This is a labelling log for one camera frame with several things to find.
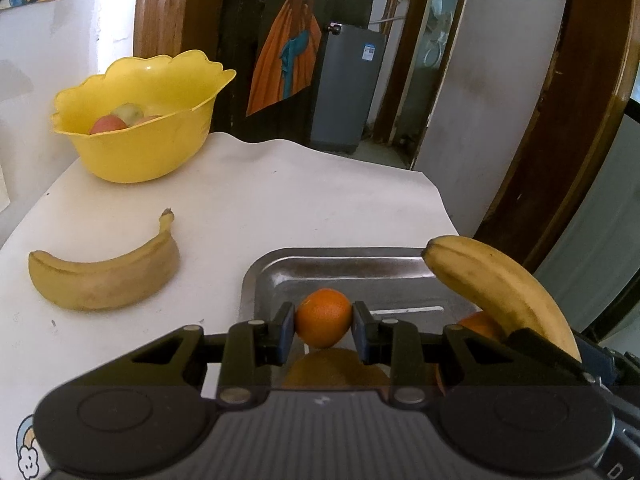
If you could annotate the dark wooden door frame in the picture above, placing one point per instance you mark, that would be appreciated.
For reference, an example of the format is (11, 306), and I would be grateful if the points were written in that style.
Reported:
(415, 70)

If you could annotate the orange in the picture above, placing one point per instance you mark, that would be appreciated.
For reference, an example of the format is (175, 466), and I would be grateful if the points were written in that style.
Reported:
(480, 325)
(324, 317)

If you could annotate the yellow-green fruit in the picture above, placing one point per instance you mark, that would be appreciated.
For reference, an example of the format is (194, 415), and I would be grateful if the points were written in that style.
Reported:
(129, 112)

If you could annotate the grey washing machine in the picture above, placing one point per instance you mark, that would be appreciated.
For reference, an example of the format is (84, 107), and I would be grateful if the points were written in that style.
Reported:
(345, 90)

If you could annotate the yellow banana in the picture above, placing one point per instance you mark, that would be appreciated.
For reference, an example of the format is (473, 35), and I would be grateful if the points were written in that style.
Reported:
(100, 285)
(490, 275)

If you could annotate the orange robed figure poster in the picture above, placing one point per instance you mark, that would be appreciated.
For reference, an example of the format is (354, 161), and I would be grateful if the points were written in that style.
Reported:
(285, 45)

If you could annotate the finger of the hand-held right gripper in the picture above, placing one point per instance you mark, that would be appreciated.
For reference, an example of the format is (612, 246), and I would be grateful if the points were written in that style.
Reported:
(545, 352)

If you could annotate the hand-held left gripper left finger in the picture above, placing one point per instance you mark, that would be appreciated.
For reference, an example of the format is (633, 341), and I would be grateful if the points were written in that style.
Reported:
(287, 332)

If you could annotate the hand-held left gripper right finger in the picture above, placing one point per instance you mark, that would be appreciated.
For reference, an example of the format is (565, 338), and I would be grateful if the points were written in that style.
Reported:
(359, 332)

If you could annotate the yellow scalloped plastic bowl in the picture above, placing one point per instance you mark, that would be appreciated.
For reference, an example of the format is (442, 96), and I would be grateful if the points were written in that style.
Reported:
(150, 150)

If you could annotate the brown wooden door frame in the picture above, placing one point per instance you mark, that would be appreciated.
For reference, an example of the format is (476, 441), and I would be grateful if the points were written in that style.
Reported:
(170, 10)

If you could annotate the reddish brown door frame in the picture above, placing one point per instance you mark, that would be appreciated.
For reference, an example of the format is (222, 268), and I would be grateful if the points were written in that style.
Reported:
(575, 135)

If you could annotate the metal tray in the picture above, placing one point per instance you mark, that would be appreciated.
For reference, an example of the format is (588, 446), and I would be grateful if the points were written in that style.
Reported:
(350, 270)

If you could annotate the red apple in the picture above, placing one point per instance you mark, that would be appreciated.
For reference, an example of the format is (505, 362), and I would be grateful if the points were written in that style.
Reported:
(107, 125)

